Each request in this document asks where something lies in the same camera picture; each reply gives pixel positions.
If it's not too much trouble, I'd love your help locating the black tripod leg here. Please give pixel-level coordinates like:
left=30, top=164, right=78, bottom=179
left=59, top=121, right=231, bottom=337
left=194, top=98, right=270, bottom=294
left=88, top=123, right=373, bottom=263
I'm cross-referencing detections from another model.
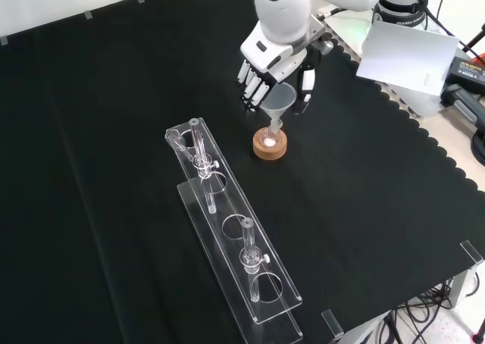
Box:
left=458, top=24, right=485, bottom=55

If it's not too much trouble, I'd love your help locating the grey metal clamp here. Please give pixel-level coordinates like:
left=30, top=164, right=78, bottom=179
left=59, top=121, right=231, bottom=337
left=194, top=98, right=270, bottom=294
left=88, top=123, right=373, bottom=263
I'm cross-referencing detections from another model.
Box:
left=440, top=83, right=485, bottom=133

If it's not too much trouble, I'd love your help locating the clear acrylic table clamp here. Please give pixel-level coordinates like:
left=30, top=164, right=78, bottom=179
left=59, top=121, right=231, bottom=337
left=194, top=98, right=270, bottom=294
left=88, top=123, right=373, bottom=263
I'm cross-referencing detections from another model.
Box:
left=321, top=308, right=345, bottom=342
left=458, top=240, right=485, bottom=271

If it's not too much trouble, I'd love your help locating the black cloth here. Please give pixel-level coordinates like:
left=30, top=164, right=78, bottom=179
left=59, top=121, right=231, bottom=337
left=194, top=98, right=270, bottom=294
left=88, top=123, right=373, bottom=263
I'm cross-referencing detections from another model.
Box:
left=0, top=0, right=485, bottom=344

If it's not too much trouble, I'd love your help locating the black power adapter yellow label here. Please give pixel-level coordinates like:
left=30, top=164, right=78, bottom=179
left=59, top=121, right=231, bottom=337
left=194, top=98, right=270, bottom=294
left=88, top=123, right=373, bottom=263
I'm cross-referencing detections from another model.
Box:
left=444, top=55, right=485, bottom=92

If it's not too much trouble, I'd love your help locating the white paper sheet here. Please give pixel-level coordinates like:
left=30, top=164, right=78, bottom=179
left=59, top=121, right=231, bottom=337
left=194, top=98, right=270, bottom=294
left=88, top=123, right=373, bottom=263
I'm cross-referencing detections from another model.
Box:
left=355, top=20, right=460, bottom=95

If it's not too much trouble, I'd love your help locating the clear plastic funnel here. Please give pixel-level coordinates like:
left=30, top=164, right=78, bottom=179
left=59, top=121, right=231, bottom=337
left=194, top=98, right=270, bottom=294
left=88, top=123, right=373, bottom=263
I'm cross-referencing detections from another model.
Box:
left=261, top=83, right=298, bottom=133

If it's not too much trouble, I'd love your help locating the cork ring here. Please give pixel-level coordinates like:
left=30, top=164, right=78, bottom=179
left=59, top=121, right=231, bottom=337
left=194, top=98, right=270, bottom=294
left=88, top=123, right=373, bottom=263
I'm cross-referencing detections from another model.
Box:
left=252, top=127, right=288, bottom=161

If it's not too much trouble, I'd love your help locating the small round-bottom glass flask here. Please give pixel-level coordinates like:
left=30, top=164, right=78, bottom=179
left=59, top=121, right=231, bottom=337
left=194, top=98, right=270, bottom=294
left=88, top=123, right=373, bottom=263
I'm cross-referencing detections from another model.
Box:
left=258, top=120, right=283, bottom=149

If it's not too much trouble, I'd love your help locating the clear acrylic funnel stand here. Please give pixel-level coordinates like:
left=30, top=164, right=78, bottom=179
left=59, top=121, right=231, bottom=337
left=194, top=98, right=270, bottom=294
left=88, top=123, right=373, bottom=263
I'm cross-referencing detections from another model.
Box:
left=164, top=117, right=305, bottom=344

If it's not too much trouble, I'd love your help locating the black floor cables bundle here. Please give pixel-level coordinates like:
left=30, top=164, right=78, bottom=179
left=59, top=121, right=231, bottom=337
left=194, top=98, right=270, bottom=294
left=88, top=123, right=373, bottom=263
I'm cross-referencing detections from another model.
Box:
left=373, top=277, right=485, bottom=344

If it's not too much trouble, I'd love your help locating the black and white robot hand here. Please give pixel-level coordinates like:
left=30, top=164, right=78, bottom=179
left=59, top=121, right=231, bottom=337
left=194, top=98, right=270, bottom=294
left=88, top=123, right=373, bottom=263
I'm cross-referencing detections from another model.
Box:
left=236, top=15, right=335, bottom=115

